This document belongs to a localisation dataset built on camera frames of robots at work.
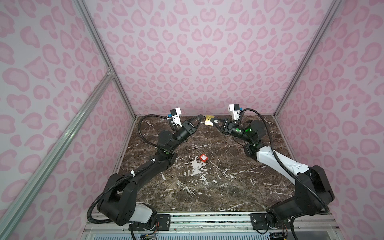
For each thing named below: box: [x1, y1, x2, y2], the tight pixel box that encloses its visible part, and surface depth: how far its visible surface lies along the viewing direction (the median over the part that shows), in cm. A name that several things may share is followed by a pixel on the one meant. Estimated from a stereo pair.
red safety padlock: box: [199, 153, 209, 163], surface depth 97 cm
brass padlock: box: [205, 115, 215, 126], surface depth 69 cm
